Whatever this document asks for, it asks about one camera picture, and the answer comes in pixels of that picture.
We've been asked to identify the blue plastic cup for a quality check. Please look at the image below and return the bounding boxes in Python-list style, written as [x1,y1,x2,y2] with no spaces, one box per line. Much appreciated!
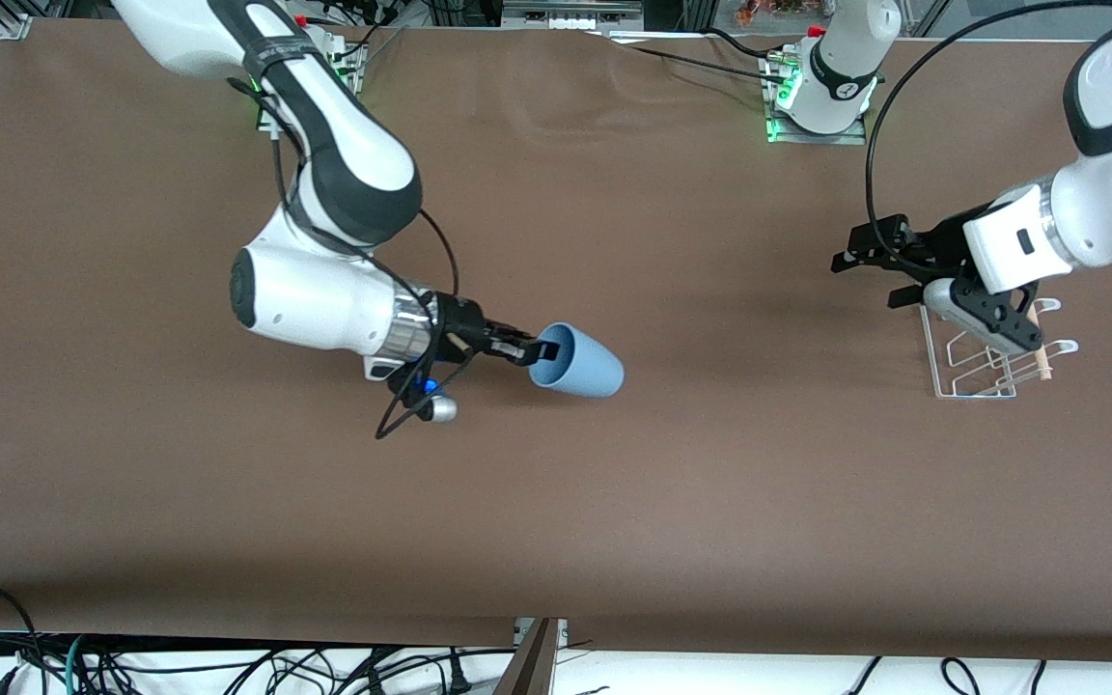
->
[527,322,626,400]

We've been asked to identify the wooden dowel rod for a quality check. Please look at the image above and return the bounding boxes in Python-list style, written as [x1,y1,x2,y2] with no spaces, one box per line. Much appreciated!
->
[1026,304,1055,380]

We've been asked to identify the brown table cover sheet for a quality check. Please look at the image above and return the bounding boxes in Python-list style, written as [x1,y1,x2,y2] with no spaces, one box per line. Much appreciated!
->
[0,17,1112,667]

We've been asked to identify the brown wooden strut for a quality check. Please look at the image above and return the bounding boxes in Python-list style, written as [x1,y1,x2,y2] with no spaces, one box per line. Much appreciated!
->
[493,618,558,695]

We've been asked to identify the white power strip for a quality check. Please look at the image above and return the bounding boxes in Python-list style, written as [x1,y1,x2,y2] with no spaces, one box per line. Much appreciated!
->
[503,0,644,32]

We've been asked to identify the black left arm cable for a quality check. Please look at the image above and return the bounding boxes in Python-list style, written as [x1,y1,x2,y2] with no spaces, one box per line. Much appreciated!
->
[864,0,1112,283]

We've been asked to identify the white wire cup rack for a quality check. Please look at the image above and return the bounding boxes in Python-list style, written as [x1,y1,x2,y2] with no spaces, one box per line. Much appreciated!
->
[921,297,1080,400]

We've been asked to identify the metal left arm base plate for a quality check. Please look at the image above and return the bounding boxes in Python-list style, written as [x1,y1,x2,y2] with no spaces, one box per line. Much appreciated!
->
[764,53,869,146]

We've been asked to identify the short black tabletop cable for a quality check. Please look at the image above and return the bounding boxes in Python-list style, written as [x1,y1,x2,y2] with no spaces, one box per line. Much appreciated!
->
[699,26,784,59]

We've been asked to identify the long black tabletop cable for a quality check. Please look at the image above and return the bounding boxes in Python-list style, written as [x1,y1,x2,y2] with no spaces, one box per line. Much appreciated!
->
[604,34,791,82]

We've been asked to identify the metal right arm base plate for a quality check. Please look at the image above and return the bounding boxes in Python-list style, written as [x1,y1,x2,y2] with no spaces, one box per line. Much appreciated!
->
[255,37,367,136]

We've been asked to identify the small metal bracket plate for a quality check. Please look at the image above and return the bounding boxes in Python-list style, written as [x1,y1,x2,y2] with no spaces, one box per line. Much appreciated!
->
[514,618,570,650]

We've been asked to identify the black base connector cable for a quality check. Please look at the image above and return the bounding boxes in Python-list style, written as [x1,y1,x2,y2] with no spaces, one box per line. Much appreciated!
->
[320,0,404,64]

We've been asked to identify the teal floor cable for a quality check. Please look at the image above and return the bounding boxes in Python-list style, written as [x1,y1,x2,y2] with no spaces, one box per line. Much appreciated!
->
[64,634,90,695]

